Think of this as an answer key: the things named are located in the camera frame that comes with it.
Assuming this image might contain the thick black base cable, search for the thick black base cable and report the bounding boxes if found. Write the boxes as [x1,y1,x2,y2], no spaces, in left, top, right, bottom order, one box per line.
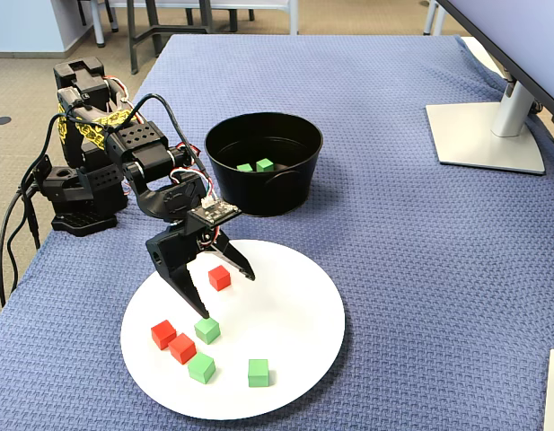
[0,176,38,309]

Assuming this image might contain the white furniture legs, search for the white furniture legs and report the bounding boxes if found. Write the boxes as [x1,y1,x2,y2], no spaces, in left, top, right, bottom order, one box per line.
[422,0,446,38]

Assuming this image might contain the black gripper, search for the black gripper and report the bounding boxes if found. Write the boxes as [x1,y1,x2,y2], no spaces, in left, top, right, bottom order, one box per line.
[133,176,257,321]

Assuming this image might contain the white round plate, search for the white round plate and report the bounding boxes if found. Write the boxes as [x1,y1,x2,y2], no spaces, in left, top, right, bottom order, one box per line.
[119,240,347,421]

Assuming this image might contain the black chair legs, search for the black chair legs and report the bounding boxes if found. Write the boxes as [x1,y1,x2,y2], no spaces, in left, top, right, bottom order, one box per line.
[76,0,120,33]

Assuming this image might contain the dark furniture legs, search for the dark furniture legs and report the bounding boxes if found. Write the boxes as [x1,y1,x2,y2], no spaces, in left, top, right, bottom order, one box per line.
[185,8,256,35]

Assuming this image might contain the short black base cable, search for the short black base cable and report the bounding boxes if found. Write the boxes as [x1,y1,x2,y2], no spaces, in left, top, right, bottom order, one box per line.
[23,192,42,251]

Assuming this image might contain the black wrist camera board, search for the black wrist camera board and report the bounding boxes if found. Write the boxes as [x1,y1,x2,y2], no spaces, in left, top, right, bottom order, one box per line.
[186,199,242,228]

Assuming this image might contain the computer monitor screen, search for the computer monitor screen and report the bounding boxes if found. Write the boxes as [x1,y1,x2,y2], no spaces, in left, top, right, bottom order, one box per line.
[433,0,554,113]

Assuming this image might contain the black metal bucket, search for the black metal bucket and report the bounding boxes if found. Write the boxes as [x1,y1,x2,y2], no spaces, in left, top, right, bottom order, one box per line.
[204,111,324,217]

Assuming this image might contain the silver monitor stand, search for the silver monitor stand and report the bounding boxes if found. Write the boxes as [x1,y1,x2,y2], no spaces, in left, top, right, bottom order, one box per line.
[424,66,547,176]

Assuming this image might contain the dark grey table frame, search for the dark grey table frame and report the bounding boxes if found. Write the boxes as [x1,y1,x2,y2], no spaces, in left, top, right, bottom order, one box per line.
[126,0,215,76]

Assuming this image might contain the blue woven tablecloth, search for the blue woven tablecloth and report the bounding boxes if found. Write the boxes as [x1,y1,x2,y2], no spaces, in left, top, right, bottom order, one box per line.
[0,34,554,431]

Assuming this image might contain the red cube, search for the red cube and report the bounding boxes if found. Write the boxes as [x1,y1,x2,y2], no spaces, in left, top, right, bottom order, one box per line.
[150,319,178,350]
[207,264,233,293]
[169,332,198,365]

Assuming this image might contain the thin black camera cable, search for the thin black camera cable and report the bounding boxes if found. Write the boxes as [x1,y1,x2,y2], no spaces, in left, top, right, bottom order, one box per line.
[6,92,215,293]

